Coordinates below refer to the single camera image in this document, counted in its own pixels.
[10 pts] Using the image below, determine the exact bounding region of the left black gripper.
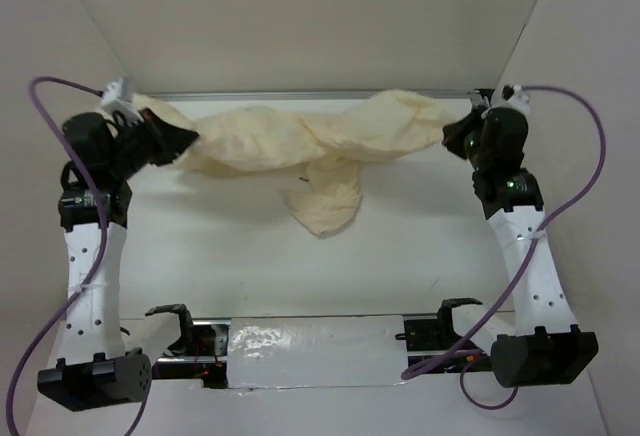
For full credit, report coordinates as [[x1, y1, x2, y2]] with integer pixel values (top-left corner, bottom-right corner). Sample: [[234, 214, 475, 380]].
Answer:
[[110, 107, 200, 178]]

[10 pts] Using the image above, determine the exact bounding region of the cream yellow jacket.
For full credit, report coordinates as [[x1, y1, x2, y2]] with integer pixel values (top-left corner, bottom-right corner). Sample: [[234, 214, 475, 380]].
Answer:
[[133, 90, 455, 236]]

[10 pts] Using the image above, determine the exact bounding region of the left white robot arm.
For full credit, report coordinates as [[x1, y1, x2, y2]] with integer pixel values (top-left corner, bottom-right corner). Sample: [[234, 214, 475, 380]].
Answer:
[[37, 78, 198, 412]]

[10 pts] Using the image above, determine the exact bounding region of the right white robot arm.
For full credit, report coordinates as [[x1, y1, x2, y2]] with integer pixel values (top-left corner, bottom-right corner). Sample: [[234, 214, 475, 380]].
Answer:
[[436, 86, 599, 388]]

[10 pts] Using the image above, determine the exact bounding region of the aluminium frame rail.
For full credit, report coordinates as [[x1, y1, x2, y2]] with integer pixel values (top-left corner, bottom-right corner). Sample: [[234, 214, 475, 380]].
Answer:
[[150, 88, 495, 102]]

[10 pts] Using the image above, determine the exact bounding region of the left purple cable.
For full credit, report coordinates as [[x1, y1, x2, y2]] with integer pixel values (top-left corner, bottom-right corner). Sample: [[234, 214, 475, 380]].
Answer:
[[0, 76, 151, 436]]

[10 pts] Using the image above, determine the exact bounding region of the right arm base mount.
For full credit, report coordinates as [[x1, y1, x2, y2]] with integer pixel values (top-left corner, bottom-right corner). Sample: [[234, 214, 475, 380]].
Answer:
[[395, 298, 486, 374]]

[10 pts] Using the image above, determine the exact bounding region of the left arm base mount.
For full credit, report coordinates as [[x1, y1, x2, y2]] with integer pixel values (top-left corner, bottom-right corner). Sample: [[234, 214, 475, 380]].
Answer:
[[125, 304, 231, 389]]

